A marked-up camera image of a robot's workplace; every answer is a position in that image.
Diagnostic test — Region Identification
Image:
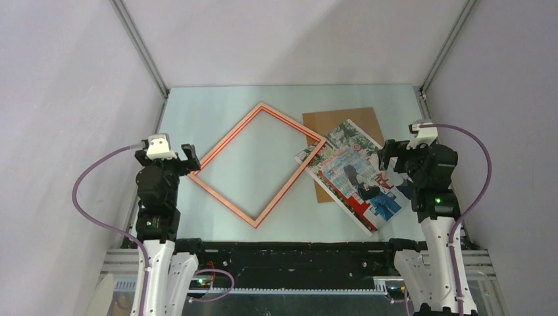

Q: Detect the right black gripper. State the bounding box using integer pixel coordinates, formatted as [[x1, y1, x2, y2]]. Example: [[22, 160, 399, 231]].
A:
[[376, 139, 430, 186]]

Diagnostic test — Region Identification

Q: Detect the colourful printed photo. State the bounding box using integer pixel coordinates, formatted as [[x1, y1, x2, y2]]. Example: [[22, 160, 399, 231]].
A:
[[295, 120, 412, 236]]

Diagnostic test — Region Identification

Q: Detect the orange wooden picture frame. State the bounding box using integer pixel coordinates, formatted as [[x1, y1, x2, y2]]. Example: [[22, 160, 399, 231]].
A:
[[188, 102, 326, 228]]

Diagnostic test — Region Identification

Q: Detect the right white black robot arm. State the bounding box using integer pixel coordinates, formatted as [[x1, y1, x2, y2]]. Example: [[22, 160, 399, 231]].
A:
[[378, 140, 479, 315]]

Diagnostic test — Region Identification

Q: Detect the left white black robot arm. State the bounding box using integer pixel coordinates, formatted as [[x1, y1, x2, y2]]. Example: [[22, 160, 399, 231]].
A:
[[131, 144, 208, 315]]

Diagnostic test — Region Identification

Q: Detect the brown cardboard backing board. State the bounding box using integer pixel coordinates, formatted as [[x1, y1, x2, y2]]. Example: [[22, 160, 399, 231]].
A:
[[301, 107, 386, 203]]

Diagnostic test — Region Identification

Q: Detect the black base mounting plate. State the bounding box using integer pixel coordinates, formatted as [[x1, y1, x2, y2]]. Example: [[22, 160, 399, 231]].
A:
[[176, 238, 427, 291]]

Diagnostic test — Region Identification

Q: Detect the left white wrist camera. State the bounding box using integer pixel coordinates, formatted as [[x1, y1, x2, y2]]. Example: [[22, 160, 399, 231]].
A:
[[146, 133, 178, 160]]

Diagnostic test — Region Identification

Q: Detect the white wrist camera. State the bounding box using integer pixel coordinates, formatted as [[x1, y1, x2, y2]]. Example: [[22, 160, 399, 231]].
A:
[[406, 119, 438, 150], [146, 133, 178, 160]]

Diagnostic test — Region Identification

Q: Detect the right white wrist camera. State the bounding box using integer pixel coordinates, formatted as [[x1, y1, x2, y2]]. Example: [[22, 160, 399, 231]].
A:
[[406, 119, 438, 150]]

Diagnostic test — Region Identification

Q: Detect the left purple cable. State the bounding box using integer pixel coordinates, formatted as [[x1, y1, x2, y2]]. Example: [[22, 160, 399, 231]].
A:
[[72, 142, 151, 316]]

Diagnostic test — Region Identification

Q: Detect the purple cable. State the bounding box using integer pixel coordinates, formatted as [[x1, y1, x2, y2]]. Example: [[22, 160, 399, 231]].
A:
[[72, 142, 151, 316], [429, 124, 493, 316]]

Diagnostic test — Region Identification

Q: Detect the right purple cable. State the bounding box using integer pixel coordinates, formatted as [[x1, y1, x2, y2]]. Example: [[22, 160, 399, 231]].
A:
[[429, 124, 493, 316]]

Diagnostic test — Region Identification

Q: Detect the aluminium front rail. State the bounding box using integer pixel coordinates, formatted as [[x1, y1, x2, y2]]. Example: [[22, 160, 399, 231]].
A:
[[99, 249, 496, 294]]

